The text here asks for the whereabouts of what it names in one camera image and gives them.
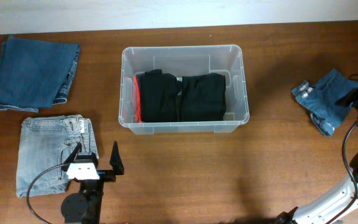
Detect dark teal shirt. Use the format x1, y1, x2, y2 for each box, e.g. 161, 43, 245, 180
179, 73, 226, 122

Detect clear plastic storage bin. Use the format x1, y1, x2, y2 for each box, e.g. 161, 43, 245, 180
118, 44, 250, 134

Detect blue denim shorts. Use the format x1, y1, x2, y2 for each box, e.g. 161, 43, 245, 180
291, 68, 358, 136

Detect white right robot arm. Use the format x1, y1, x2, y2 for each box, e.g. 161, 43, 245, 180
273, 88, 358, 224

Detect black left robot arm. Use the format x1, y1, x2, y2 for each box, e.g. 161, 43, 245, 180
61, 142, 124, 224

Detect light blue folded jeans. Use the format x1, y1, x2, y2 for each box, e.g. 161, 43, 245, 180
16, 114, 98, 198

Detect dark blue folded jeans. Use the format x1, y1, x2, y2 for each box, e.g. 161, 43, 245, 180
0, 36, 80, 113

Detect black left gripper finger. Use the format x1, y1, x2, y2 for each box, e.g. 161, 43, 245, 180
62, 142, 82, 171
109, 141, 124, 175

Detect black garment red trim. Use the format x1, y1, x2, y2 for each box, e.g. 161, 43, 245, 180
133, 69, 182, 123

